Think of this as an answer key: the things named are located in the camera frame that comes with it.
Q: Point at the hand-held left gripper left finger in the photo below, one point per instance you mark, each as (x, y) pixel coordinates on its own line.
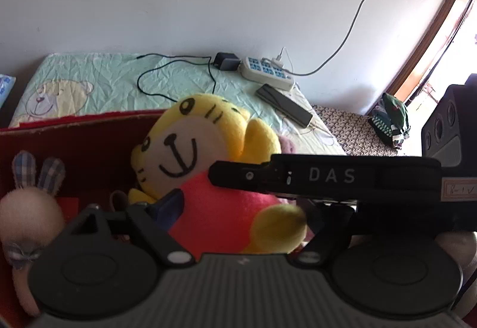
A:
(167, 207)

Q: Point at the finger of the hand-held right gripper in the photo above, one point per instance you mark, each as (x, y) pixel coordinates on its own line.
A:
(238, 175)

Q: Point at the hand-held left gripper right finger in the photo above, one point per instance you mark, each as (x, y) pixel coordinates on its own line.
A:
(328, 234)

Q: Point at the yellow tiger plush toy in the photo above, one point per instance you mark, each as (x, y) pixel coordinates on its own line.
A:
(223, 216)

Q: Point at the red cardboard box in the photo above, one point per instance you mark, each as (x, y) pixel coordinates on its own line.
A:
(85, 152)

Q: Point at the brown patterned mat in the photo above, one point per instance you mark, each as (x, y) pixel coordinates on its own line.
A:
(350, 130)

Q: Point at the pink plush toy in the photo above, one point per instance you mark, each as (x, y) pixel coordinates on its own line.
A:
(287, 145)

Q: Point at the green clothes pile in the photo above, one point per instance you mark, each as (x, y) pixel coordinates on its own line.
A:
(393, 115)

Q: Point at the black rectangular phone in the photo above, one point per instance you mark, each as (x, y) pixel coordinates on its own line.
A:
(283, 104)

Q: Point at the white power strip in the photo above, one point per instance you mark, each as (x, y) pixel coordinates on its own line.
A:
(261, 70)

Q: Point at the black charger adapter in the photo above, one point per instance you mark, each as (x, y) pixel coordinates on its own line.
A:
(225, 61)

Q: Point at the white plug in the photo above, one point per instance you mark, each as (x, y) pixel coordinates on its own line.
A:
(277, 60)

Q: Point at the pale round object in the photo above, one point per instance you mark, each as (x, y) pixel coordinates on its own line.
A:
(465, 257)

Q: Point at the beige bunny plush toy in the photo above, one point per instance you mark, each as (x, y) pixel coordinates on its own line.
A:
(29, 208)

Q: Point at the blue white packet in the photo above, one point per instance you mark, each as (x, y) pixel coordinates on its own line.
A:
(5, 87)

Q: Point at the wooden door frame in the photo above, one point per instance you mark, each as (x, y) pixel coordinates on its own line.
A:
(428, 48)

